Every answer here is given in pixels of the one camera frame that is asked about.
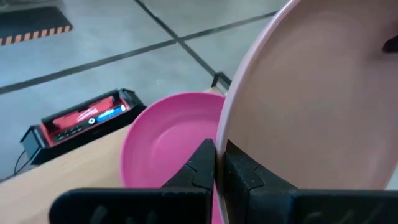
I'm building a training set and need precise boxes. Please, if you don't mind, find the beige pink plate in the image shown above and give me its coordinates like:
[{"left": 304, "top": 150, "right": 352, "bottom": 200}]
[{"left": 215, "top": 0, "right": 398, "bottom": 224}]

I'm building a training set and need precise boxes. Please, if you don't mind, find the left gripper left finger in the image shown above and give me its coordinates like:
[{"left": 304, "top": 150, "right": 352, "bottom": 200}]
[{"left": 49, "top": 138, "right": 217, "bottom": 224}]

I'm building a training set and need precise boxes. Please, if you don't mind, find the black toolbox cable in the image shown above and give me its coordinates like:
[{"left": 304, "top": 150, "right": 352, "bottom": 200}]
[{"left": 12, "top": 150, "right": 32, "bottom": 177}]

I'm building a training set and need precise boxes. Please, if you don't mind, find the red black toolbox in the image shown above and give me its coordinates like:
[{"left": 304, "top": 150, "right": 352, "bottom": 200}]
[{"left": 20, "top": 88, "right": 147, "bottom": 166}]

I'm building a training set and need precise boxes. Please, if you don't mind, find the hazard-striped black floor mat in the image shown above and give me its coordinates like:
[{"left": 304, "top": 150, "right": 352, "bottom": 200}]
[{"left": 0, "top": 6, "right": 74, "bottom": 47}]

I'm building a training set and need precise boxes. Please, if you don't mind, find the magenta plate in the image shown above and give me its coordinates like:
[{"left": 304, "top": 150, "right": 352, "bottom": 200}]
[{"left": 120, "top": 91, "right": 226, "bottom": 224}]

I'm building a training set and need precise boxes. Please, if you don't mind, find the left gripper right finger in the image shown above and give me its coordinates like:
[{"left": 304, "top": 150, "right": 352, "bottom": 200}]
[{"left": 223, "top": 139, "right": 398, "bottom": 224}]

